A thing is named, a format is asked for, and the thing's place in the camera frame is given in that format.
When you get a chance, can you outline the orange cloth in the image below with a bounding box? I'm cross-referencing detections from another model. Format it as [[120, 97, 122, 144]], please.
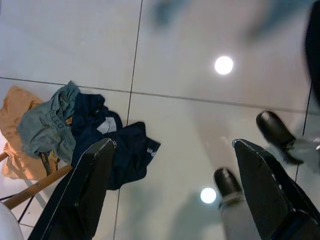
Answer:
[[0, 86, 73, 180]]

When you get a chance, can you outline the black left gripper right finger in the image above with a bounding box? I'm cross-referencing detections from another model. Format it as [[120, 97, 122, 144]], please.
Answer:
[[232, 139, 320, 240]]

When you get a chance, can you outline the navy shirt white print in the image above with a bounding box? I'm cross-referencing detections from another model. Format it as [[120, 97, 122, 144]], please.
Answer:
[[71, 93, 161, 191]]

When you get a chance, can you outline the white plastic chair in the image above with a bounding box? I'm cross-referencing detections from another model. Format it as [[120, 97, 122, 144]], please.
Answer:
[[0, 149, 73, 240]]

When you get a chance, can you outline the grey green garment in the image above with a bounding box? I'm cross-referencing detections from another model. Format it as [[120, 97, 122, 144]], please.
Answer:
[[16, 80, 81, 163]]

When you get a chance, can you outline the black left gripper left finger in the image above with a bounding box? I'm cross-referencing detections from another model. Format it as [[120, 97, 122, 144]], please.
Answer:
[[28, 137, 117, 240]]

